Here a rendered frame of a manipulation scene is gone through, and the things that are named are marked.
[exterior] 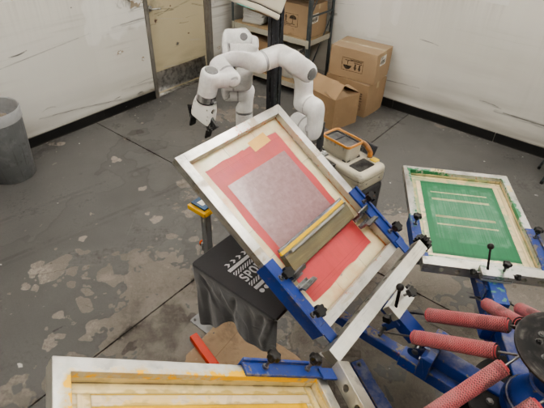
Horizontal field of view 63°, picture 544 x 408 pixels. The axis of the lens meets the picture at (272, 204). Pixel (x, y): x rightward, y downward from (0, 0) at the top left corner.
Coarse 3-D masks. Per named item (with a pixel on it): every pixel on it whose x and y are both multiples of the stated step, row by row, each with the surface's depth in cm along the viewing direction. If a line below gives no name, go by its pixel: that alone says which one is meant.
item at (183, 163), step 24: (264, 120) 184; (288, 120) 190; (216, 144) 167; (312, 144) 190; (192, 168) 157; (216, 216) 156; (240, 240) 153; (384, 240) 185; (264, 264) 152; (360, 288) 165; (336, 312) 155
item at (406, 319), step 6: (384, 306) 162; (384, 312) 164; (408, 312) 163; (402, 318) 161; (408, 318) 162; (402, 324) 160; (408, 324) 161; (414, 324) 162; (402, 330) 162; (408, 330) 160; (408, 342) 163
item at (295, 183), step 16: (272, 144) 184; (256, 160) 176; (272, 160) 180; (288, 160) 184; (272, 176) 176; (288, 176) 180; (304, 176) 184; (288, 192) 176; (304, 192) 180; (320, 192) 184; (304, 208) 176; (320, 208) 180; (352, 224) 183; (336, 240) 175; (352, 240) 179; (368, 240) 183; (336, 256) 172; (352, 256) 175
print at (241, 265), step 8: (240, 256) 205; (248, 256) 205; (232, 264) 200; (240, 264) 200; (248, 264) 201; (232, 272) 196; (240, 272) 197; (248, 272) 197; (256, 272) 197; (248, 280) 193; (256, 280) 193; (256, 288) 189; (264, 288) 190
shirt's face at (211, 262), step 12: (228, 240) 212; (216, 252) 206; (228, 252) 206; (204, 264) 200; (216, 264) 200; (216, 276) 194; (228, 276) 194; (240, 288) 189; (252, 288) 189; (252, 300) 184; (264, 300) 184; (276, 300) 185; (276, 312) 180
